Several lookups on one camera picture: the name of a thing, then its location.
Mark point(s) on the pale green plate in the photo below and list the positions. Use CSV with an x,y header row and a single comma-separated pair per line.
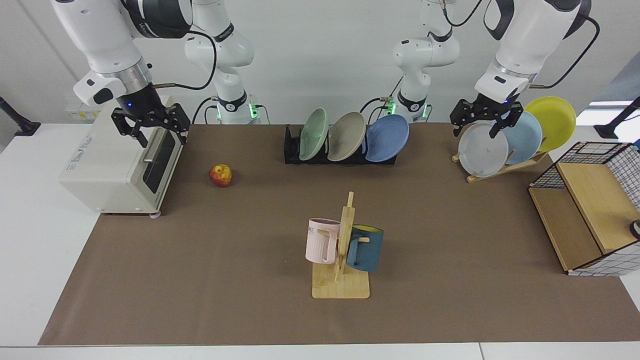
x,y
314,134

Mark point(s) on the black dish rack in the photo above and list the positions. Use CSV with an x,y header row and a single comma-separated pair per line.
x,y
291,147

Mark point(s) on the red yellow apple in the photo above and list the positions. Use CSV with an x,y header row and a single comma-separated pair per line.
x,y
220,175

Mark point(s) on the wooden cup stand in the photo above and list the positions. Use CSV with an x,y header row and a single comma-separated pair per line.
x,y
340,287

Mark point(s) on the pink cup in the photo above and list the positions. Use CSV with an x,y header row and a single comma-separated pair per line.
x,y
317,242

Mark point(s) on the wooden plate rack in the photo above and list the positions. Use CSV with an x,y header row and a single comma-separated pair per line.
x,y
505,169

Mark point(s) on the light blue plate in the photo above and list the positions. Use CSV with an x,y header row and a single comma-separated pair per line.
x,y
525,137

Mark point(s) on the beige plate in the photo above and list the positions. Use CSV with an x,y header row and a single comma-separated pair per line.
x,y
346,136

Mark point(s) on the dark round lid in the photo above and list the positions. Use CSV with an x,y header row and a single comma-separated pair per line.
x,y
636,230

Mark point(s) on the pale toaster oven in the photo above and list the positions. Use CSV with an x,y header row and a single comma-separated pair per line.
x,y
105,170

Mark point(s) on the white grey plate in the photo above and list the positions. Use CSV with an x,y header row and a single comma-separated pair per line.
x,y
482,152

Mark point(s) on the white wall socket strip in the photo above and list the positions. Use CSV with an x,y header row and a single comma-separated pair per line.
x,y
82,114

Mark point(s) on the brown table cloth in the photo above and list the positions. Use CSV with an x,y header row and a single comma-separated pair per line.
x,y
225,260

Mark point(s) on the dark blue cup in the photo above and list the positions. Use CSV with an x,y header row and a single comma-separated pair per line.
x,y
367,250

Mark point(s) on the yellow plate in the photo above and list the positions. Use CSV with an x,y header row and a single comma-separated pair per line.
x,y
552,120

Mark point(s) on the black camera stand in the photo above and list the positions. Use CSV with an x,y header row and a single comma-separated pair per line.
x,y
612,127
22,125

